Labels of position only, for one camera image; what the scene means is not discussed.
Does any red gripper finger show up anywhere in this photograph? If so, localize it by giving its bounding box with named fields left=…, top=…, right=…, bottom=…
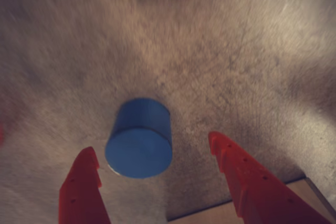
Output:
left=58, top=146, right=111, bottom=224
left=208, top=131, right=334, bottom=224

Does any blue cylinder block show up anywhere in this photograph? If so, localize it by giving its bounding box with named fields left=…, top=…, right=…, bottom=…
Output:
left=104, top=98, right=173, bottom=179

